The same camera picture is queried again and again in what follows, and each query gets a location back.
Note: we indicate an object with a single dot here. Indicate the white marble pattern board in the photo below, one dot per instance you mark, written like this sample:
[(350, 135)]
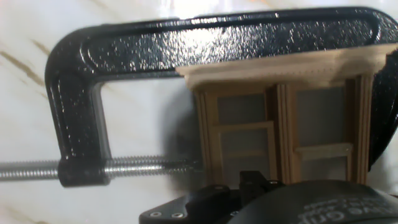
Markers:
[(140, 124)]

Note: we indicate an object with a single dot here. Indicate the black metal C-clamp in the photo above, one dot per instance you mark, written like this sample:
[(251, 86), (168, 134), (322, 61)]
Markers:
[(74, 109)]

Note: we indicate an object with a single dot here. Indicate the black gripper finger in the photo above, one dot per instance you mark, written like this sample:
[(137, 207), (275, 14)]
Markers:
[(192, 208)]

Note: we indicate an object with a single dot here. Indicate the miniature wooden sliding window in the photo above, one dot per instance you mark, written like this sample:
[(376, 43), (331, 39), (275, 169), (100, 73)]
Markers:
[(248, 70)]

